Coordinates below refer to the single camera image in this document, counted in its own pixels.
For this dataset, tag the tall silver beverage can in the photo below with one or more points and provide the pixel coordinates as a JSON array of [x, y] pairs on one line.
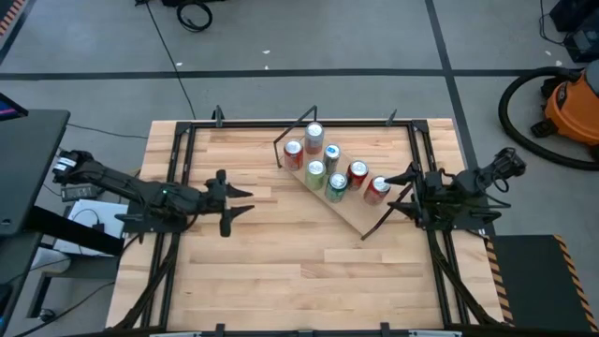
[[314, 136]]

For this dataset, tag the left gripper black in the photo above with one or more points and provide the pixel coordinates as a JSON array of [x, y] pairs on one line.
[[213, 199]]

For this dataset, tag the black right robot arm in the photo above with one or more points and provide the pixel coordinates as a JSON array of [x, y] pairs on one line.
[[496, 166]]

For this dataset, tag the black mat with hazard stripes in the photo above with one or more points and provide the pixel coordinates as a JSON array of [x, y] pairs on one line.
[[533, 281]]

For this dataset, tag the black equipment case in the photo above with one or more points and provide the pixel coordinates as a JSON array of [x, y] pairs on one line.
[[582, 42]]

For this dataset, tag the black frame bracket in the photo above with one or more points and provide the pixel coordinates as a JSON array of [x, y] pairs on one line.
[[384, 329], [220, 330], [391, 118], [218, 117]]

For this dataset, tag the red soda can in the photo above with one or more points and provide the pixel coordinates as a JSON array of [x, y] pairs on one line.
[[357, 174], [376, 189], [293, 153]]

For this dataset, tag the orange shop vacuum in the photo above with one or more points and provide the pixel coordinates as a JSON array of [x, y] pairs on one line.
[[503, 107], [573, 110]]

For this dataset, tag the black desk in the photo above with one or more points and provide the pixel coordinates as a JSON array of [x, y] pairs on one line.
[[28, 164]]

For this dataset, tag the black power adapter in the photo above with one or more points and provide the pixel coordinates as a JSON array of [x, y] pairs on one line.
[[79, 192]]

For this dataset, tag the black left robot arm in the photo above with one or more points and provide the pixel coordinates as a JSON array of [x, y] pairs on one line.
[[117, 185]]

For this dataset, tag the white box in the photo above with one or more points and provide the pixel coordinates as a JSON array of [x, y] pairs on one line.
[[89, 220]]

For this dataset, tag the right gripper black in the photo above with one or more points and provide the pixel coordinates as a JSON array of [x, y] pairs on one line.
[[430, 187]]

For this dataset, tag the slim can with blue tab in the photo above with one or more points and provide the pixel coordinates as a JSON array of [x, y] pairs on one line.
[[331, 156]]

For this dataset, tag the dark green soda can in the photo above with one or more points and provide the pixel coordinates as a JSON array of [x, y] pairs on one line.
[[336, 186]]

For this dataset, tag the lit screen on desk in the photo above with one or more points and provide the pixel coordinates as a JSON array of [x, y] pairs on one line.
[[9, 108]]

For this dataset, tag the wooden shelf with black legs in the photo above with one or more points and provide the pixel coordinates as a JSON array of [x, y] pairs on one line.
[[360, 213]]

